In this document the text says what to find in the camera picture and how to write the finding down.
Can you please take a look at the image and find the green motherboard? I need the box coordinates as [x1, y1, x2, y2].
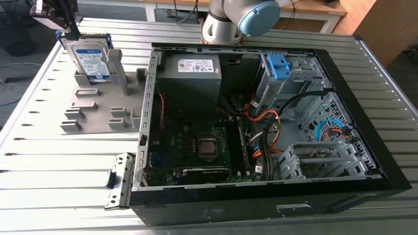
[146, 85, 262, 186]

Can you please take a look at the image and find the grey power supply unit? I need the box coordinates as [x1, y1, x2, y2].
[156, 53, 224, 116]

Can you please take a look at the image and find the metal disk bay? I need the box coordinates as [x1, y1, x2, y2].
[276, 141, 384, 181]

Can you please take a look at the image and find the blue plastic drive latch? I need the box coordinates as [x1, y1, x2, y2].
[266, 54, 292, 80]

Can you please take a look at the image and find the blue data wire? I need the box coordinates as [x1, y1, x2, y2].
[316, 118, 357, 144]

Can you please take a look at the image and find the wooden cabinet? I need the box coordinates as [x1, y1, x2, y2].
[333, 0, 418, 68]

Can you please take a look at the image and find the thick black cable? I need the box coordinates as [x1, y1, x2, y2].
[264, 91, 331, 181]

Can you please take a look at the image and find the blue floor cable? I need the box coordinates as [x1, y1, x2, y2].
[0, 96, 19, 107]

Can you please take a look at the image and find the metal expansion slot bracket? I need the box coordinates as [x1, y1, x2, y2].
[105, 152, 137, 211]

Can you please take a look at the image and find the thin red wire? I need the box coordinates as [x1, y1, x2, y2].
[158, 92, 168, 128]

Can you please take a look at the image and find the CPU socket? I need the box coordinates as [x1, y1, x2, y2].
[196, 137, 221, 162]

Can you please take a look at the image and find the black PC case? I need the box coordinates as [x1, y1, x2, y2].
[129, 42, 413, 227]

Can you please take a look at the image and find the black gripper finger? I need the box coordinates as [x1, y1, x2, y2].
[61, 14, 81, 41]

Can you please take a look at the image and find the black graphics card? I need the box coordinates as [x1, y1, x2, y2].
[173, 167, 232, 183]

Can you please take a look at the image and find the black RAM slot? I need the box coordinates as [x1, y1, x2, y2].
[238, 116, 253, 176]
[228, 117, 245, 176]

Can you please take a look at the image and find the hard disk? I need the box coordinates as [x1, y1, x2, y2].
[57, 29, 114, 80]

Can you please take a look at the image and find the wooden desk with white frame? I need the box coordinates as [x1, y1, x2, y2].
[144, 0, 348, 34]

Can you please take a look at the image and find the black office chair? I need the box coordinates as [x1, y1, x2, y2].
[0, 0, 41, 57]

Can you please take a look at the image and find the orange power wire with connector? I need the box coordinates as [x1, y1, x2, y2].
[323, 127, 353, 142]

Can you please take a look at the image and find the grey parts rack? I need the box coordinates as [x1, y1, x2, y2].
[59, 48, 150, 135]

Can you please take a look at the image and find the white floor cable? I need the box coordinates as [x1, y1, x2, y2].
[0, 61, 43, 71]

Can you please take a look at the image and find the orange wire bundle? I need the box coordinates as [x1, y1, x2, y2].
[245, 94, 286, 160]

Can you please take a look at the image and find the metal optical drive cage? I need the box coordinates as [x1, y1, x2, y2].
[254, 52, 335, 113]

